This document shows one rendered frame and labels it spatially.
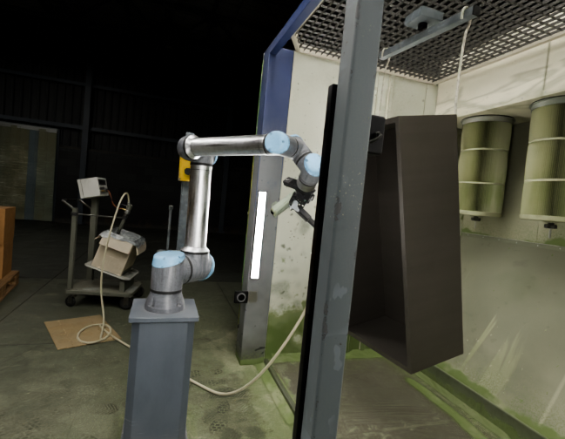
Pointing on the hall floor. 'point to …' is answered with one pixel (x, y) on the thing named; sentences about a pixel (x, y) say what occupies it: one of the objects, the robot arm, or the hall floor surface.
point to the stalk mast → (182, 217)
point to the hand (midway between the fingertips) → (292, 204)
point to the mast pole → (342, 217)
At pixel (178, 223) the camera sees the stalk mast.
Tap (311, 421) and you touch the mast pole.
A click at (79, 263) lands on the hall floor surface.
